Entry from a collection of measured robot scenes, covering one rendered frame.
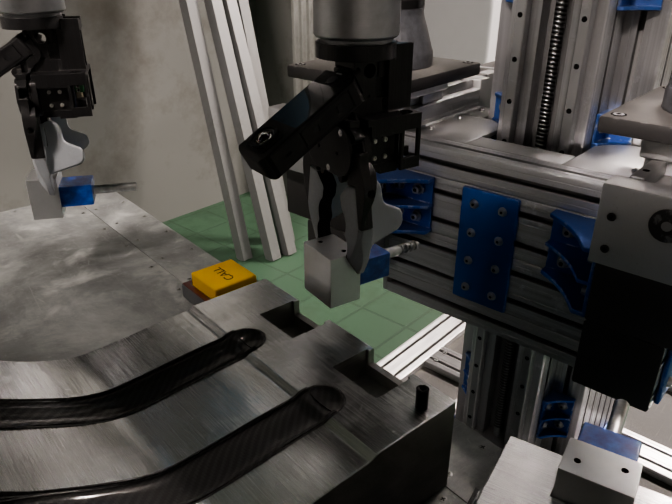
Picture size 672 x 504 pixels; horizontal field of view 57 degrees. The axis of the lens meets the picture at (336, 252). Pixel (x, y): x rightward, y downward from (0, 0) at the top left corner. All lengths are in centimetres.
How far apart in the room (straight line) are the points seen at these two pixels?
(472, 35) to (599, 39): 246
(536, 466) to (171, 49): 269
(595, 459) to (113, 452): 34
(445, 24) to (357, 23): 293
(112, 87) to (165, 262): 199
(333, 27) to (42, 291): 54
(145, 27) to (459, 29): 155
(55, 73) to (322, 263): 41
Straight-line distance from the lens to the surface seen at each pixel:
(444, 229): 94
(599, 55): 93
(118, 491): 45
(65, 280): 91
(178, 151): 308
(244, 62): 260
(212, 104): 254
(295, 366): 53
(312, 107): 53
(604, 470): 49
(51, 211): 88
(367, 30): 53
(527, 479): 50
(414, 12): 98
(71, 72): 83
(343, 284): 60
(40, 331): 81
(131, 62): 289
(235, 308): 61
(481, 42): 334
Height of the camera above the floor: 121
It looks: 26 degrees down
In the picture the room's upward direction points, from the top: straight up
